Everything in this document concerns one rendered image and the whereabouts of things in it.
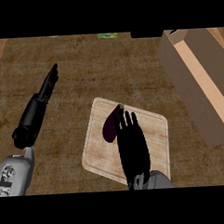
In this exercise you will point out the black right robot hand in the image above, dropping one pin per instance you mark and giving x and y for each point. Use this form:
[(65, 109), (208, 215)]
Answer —
[(132, 147)]

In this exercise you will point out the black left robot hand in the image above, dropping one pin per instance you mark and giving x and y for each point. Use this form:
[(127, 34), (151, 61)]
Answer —
[(33, 116)]

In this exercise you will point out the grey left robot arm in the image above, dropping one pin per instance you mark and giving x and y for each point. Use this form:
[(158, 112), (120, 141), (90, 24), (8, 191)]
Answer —
[(13, 176)]

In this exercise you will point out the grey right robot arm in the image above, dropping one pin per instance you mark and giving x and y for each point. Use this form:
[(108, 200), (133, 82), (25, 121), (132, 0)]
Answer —
[(153, 180)]

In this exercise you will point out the pale wooden cutting board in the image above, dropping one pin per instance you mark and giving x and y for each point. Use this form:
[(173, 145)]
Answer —
[(100, 142)]

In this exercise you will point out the brown cardboard box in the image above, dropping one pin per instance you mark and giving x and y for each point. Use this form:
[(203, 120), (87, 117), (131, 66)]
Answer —
[(196, 84)]

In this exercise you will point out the dark purple eggplant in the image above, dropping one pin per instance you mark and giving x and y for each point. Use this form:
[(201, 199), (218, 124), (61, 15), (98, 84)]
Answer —
[(110, 128)]

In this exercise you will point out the green flat object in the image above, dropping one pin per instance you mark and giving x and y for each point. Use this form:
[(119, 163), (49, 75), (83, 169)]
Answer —
[(107, 35)]

